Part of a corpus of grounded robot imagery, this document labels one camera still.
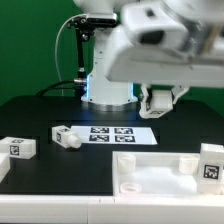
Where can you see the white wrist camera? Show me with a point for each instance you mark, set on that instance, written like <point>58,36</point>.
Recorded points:
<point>148,23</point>

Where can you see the white left fence rail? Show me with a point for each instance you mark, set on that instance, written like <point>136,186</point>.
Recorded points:
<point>4,165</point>

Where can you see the white fence rail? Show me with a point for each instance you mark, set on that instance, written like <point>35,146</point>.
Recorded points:
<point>111,210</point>
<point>4,165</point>

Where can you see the white square table top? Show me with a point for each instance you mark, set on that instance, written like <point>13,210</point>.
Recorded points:
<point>155,174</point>

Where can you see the white marker sheet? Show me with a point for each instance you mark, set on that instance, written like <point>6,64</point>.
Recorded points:
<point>115,135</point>

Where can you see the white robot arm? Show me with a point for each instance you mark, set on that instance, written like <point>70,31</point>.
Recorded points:
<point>204,20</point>

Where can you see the white front fence rail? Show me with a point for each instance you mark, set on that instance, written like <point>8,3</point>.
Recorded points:
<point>111,210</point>

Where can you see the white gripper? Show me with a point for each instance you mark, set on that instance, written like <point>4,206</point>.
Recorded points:
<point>143,64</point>

